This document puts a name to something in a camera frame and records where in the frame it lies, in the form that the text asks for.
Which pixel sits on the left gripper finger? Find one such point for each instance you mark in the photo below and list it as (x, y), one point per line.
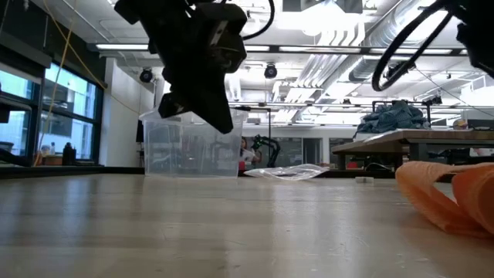
(171, 106)
(204, 96)

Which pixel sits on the clear plastic container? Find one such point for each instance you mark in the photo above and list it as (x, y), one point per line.
(193, 154)

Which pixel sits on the clear plastic bag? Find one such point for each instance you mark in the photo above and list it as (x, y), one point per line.
(289, 171)

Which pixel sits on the orange elastic bandage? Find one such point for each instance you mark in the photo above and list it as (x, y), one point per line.
(432, 204)

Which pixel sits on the black background robot arm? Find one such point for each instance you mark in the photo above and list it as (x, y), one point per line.
(272, 146)

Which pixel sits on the white tape roll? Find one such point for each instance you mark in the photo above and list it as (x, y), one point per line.
(364, 180)

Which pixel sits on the black ceiling spotlight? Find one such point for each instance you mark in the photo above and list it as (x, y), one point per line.
(270, 71)
(146, 75)

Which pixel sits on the black speaker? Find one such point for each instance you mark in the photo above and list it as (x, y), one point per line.
(139, 131)

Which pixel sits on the large window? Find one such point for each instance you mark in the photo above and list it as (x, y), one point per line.
(69, 96)

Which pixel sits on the black bottle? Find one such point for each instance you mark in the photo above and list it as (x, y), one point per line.
(68, 154)

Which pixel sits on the ceiling light strip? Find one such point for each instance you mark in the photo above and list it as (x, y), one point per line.
(308, 49)

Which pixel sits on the blue cloth pile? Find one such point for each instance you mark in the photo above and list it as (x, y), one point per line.
(390, 117)

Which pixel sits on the wooden background table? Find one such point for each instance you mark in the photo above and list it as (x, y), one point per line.
(405, 139)

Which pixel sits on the silver ventilation duct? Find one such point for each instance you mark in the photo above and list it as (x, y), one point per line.
(363, 50)

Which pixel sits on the black aluminium frame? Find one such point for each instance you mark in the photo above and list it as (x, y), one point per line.
(58, 171)

